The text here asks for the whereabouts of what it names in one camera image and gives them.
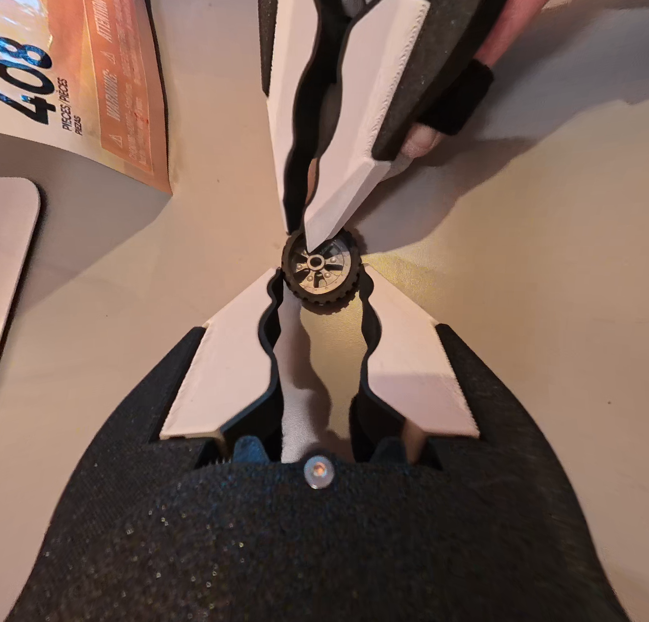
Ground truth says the black toy wheel grey rim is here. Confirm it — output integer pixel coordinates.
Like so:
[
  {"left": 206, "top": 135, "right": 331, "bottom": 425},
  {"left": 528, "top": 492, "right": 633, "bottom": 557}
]
[{"left": 280, "top": 229, "right": 363, "bottom": 318}]

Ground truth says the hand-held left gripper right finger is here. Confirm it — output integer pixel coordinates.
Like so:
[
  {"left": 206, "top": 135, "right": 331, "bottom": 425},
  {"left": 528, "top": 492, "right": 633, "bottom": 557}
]
[{"left": 351, "top": 266, "right": 480, "bottom": 463}]

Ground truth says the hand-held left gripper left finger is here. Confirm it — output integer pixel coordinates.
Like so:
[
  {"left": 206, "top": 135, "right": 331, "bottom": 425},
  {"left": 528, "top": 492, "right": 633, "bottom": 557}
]
[{"left": 160, "top": 267, "right": 285, "bottom": 460}]

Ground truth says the white rounded board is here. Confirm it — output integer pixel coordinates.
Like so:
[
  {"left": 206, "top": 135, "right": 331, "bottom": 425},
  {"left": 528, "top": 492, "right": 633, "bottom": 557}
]
[{"left": 0, "top": 177, "right": 41, "bottom": 344}]

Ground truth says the person's right hand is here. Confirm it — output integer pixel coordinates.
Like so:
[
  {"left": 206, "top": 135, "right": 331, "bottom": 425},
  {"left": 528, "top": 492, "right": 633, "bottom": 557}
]
[{"left": 400, "top": 0, "right": 579, "bottom": 159}]

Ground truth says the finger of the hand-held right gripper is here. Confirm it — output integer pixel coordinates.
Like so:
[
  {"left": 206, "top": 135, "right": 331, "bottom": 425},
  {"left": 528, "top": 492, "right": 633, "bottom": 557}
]
[
  {"left": 303, "top": 0, "right": 432, "bottom": 251},
  {"left": 266, "top": 0, "right": 325, "bottom": 233}
]

